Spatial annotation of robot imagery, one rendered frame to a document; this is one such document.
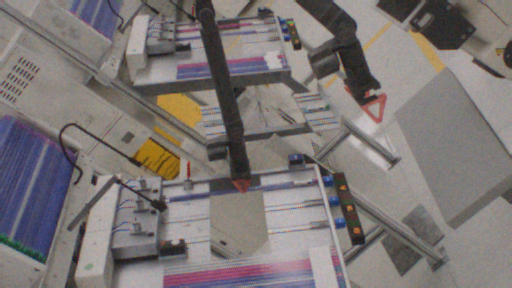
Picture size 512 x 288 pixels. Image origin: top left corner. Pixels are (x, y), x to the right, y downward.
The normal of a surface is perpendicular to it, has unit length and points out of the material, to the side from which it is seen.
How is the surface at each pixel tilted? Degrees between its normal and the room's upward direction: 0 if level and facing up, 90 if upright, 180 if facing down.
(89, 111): 90
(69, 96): 90
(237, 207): 90
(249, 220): 90
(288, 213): 43
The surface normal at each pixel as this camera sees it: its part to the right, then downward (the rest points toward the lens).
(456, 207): -0.75, -0.52
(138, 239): -0.10, -0.83
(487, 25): 0.17, 0.44
